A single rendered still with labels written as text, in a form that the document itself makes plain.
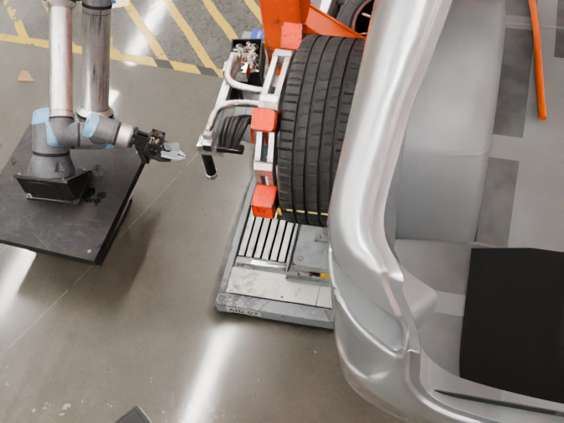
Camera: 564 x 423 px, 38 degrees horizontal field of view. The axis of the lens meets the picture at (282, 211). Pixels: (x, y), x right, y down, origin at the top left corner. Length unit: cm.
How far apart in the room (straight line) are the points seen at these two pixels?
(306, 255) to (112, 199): 86
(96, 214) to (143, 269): 35
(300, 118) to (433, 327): 75
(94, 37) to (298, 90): 103
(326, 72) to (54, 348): 173
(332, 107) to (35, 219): 155
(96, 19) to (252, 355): 146
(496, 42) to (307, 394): 158
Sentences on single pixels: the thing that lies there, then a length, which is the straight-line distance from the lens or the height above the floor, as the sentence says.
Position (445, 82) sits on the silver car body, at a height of 132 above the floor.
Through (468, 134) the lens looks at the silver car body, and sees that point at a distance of 236.
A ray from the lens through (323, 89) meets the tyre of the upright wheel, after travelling 255.
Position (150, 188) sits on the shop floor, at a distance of 388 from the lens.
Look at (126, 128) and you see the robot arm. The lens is 300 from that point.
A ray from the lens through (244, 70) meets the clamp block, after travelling 294.
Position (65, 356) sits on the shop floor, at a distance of 357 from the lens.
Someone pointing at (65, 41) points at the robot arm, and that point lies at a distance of 319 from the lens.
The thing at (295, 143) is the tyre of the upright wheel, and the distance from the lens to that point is 254.
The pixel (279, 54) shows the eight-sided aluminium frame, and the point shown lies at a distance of 274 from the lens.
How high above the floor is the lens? 308
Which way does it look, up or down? 57 degrees down
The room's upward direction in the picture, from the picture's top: 10 degrees counter-clockwise
